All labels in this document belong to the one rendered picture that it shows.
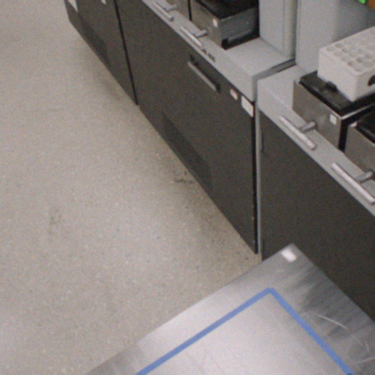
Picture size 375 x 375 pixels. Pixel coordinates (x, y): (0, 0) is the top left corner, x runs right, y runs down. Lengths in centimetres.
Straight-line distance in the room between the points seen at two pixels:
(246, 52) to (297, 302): 69
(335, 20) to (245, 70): 24
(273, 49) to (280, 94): 16
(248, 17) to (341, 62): 35
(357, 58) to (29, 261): 128
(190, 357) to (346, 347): 18
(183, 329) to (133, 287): 105
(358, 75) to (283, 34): 29
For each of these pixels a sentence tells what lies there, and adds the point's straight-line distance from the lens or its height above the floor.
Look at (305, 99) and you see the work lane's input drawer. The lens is 101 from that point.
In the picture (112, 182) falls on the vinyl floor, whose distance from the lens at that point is 203.
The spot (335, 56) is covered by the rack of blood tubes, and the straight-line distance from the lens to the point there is 100.
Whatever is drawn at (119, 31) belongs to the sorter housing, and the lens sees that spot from 201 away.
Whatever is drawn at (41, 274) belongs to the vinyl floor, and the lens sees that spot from 184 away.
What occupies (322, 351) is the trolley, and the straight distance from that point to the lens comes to 66.
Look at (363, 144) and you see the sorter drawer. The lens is 92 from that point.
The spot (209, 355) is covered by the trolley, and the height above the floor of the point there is 82.
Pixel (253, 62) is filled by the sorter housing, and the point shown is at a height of 73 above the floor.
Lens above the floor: 140
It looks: 46 degrees down
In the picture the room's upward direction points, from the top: 9 degrees counter-clockwise
